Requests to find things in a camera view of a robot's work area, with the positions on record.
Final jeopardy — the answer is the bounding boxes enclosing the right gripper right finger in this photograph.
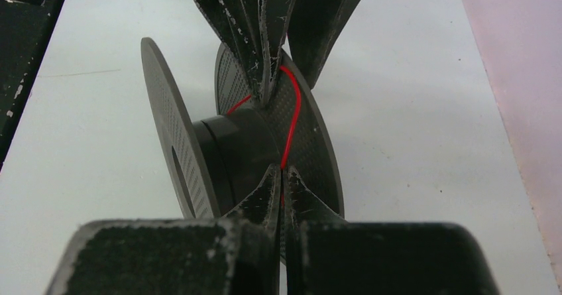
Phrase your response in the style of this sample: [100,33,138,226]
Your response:
[283,167,500,294]

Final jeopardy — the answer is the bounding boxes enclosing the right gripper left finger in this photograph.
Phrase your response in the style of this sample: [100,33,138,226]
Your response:
[46,164,281,294]

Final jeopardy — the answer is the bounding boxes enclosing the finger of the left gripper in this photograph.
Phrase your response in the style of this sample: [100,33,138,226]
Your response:
[194,0,296,107]
[288,0,361,89]

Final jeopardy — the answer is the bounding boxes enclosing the dark grey spool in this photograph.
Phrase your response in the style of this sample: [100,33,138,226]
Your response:
[140,37,345,219]

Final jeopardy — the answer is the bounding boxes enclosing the red wire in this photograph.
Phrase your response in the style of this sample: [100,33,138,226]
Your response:
[226,65,303,206]

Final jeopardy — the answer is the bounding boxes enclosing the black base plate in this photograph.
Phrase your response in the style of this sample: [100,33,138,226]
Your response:
[1,0,65,161]

